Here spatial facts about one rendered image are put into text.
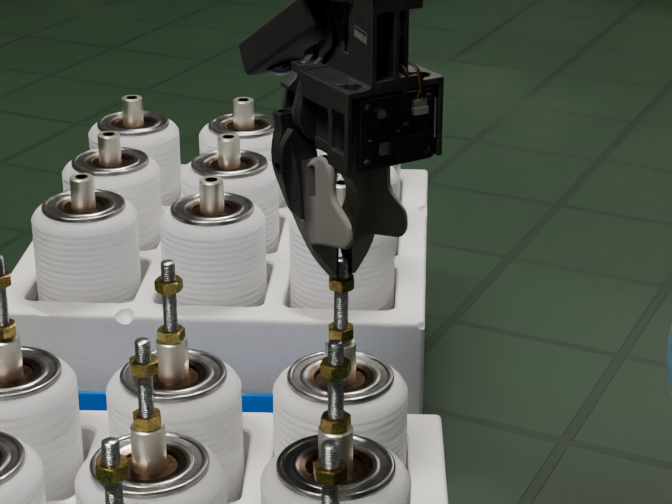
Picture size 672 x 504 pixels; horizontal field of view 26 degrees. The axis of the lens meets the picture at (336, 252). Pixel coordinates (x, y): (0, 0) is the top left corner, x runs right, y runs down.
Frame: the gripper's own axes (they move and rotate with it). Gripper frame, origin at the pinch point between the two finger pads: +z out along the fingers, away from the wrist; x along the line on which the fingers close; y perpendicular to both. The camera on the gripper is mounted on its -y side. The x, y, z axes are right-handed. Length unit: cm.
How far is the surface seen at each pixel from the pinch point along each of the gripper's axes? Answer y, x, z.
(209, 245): -28.5, 4.0, 10.8
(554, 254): -53, 64, 34
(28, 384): -9.4, -19.4, 9.1
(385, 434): 5.2, 0.8, 12.0
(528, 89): -111, 105, 34
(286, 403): 0.9, -4.6, 10.0
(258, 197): -37.7, 13.8, 11.3
